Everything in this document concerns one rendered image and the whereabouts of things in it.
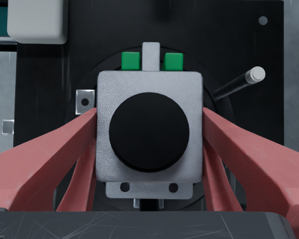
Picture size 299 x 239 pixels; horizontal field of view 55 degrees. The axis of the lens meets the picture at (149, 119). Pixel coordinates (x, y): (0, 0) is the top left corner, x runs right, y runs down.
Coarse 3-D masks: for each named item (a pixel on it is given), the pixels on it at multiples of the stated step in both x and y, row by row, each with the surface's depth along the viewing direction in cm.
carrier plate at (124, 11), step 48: (96, 0) 26; (144, 0) 26; (192, 0) 26; (240, 0) 26; (48, 48) 26; (96, 48) 26; (192, 48) 26; (240, 48) 26; (48, 96) 25; (240, 96) 26; (240, 192) 25
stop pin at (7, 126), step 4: (4, 120) 26; (8, 120) 26; (12, 120) 26; (4, 124) 26; (8, 124) 26; (12, 124) 26; (4, 128) 26; (8, 128) 26; (12, 128) 26; (4, 132) 26; (8, 132) 26; (12, 132) 26
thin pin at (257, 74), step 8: (248, 72) 16; (256, 72) 15; (264, 72) 15; (232, 80) 19; (240, 80) 17; (248, 80) 16; (256, 80) 15; (224, 88) 20; (232, 88) 19; (240, 88) 18; (216, 96) 23; (224, 96) 22
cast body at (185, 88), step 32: (128, 96) 12; (160, 96) 11; (192, 96) 12; (96, 128) 12; (128, 128) 11; (160, 128) 10; (192, 128) 12; (96, 160) 12; (128, 160) 10; (160, 160) 10; (192, 160) 11; (128, 192) 14; (160, 192) 14; (192, 192) 14
